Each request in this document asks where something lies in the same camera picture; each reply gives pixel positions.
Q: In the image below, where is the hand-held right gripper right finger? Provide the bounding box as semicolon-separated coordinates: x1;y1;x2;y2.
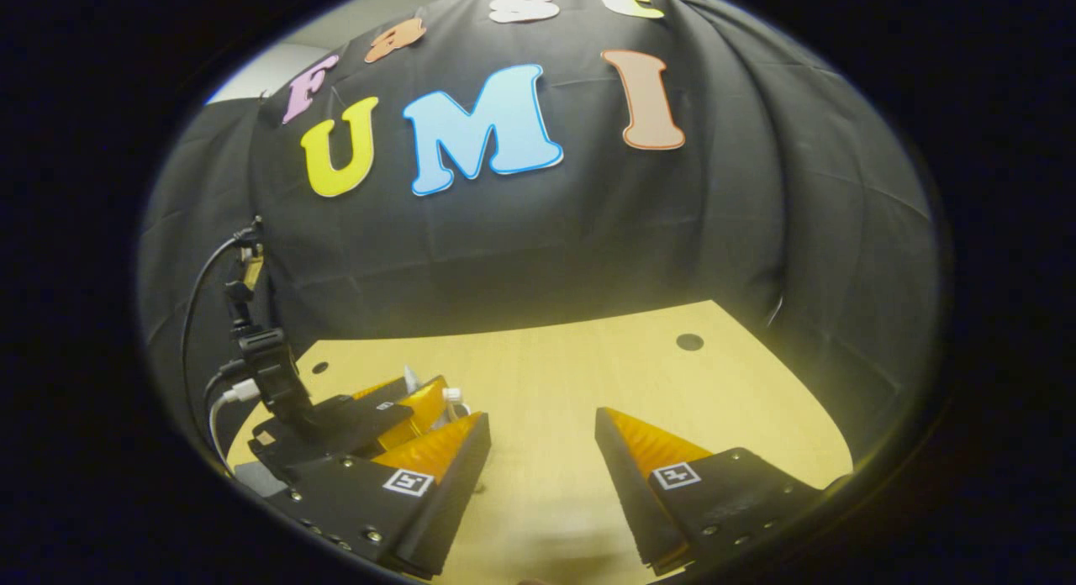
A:
594;407;829;576

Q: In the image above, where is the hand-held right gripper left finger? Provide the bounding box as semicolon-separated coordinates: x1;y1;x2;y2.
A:
265;411;493;581

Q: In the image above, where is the light wooden desktop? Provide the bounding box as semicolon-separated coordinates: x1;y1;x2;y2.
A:
225;299;854;585

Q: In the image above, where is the black backdrop cloth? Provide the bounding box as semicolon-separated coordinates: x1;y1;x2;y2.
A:
136;0;941;485

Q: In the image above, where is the white cable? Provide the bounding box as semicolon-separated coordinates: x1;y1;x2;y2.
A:
208;382;263;472

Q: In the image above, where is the black cable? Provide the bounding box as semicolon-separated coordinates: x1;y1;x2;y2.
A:
181;232;253;477

